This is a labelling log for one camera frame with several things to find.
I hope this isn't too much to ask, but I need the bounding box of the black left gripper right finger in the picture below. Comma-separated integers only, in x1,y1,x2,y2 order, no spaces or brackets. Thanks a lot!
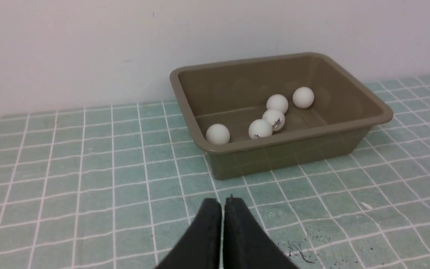
224,197,297,269

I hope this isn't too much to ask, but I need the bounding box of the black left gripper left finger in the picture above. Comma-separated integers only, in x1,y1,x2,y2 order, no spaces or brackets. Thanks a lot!
156,198,222,269

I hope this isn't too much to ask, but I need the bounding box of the white ping-pong ball with logo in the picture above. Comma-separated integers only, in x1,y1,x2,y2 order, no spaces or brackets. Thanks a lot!
262,109,286,132

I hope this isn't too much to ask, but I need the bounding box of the green checkered tablecloth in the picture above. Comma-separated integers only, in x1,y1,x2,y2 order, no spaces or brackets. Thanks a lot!
0,75,430,269

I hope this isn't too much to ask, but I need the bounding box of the olive plastic bin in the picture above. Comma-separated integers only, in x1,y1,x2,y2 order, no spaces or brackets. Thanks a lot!
169,52,393,179

